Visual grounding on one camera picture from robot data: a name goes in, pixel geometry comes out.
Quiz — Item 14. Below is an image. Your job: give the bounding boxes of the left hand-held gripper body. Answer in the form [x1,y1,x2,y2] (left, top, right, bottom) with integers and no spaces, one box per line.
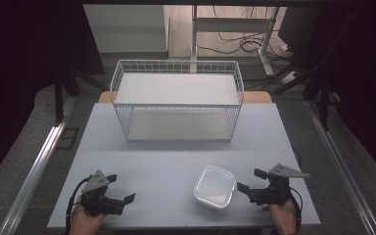
[79,169,125,217]

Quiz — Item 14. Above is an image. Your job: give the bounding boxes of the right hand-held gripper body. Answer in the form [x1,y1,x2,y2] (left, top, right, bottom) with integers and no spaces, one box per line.
[248,163,310,207]

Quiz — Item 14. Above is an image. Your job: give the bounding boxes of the white lidded plastic container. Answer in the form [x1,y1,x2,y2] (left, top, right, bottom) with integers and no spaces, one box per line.
[192,164,237,212]

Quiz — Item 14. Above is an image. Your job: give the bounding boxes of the person's right hand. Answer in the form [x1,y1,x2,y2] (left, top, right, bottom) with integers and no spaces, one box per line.
[261,199,299,235]

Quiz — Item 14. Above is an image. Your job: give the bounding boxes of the person's left hand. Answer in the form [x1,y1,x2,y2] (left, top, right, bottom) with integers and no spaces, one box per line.
[69,205,108,235]

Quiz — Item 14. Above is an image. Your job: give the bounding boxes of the wooden board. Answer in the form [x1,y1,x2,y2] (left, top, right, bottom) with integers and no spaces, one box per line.
[97,90,274,105]

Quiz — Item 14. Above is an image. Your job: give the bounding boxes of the black stand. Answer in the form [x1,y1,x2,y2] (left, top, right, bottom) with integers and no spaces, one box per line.
[52,65,111,127]
[270,48,344,132]

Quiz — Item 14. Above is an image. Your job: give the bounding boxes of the white power strip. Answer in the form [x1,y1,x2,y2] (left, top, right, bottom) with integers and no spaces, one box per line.
[279,70,299,86]

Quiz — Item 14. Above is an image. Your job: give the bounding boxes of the white cabinet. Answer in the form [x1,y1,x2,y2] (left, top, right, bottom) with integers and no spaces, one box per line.
[82,4,171,61]

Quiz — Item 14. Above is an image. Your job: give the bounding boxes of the black curtain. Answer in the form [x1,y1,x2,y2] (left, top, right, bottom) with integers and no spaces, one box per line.
[306,0,376,189]
[0,0,106,192]

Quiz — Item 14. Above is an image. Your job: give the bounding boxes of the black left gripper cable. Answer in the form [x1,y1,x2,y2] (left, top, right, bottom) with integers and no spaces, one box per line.
[65,175,93,234]

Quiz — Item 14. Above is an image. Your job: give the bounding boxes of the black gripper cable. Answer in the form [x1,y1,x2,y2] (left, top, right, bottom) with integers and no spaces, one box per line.
[65,175,93,234]
[288,186,304,233]

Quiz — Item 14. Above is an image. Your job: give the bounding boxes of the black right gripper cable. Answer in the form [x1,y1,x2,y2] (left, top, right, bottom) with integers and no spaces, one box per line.
[288,186,304,233]

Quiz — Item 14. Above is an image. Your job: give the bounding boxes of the thin black cable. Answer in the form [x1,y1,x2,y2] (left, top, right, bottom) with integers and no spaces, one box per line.
[291,145,304,168]

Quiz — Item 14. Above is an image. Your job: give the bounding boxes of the black floor bracket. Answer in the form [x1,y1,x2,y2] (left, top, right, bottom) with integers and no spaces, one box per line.
[56,126,80,152]

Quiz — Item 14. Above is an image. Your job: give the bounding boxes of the aluminium rail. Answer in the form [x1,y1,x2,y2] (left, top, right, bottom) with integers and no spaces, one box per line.
[304,99,376,235]
[0,96,78,235]

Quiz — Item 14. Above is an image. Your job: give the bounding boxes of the white wire rack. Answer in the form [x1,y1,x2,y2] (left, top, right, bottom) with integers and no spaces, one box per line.
[109,59,246,143]

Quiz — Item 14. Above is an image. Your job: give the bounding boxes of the black floor cables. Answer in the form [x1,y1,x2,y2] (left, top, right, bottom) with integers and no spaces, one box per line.
[196,5,297,61]

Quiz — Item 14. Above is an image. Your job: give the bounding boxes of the white desk frame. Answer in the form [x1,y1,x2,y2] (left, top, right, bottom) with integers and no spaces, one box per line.
[189,4,281,78]

